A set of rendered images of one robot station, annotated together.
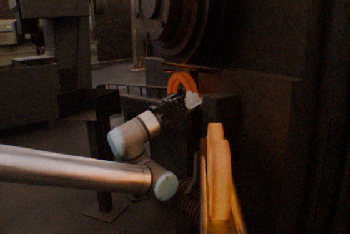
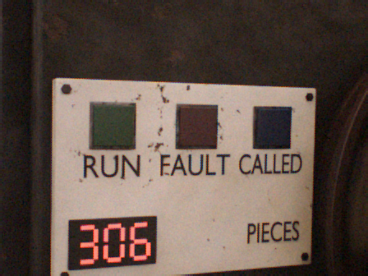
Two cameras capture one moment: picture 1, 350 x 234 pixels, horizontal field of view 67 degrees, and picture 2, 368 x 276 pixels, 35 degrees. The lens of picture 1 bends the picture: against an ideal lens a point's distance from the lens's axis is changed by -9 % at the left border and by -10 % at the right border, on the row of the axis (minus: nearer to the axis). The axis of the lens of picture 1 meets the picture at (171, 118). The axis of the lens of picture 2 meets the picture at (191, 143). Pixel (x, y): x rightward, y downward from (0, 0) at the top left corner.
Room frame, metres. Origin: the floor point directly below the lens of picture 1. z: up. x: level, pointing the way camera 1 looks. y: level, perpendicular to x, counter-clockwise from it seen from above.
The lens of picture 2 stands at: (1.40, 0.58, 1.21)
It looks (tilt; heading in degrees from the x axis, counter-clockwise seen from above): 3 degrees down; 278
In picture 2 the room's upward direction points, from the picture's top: 1 degrees clockwise
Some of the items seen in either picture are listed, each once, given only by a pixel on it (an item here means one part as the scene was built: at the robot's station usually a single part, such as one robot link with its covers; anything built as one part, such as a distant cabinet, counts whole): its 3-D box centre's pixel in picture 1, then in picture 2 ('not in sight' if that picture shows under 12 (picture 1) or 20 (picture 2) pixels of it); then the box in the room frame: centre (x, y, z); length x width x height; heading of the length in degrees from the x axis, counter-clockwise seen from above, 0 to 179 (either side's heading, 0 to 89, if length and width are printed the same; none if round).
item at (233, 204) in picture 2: not in sight; (192, 178); (1.48, 0.03, 1.15); 0.26 x 0.02 x 0.18; 29
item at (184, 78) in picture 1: (182, 95); not in sight; (1.13, -0.04, 0.75); 0.18 x 0.03 x 0.18; 30
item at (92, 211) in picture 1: (95, 155); not in sight; (1.45, 0.43, 0.36); 0.26 x 0.20 x 0.72; 64
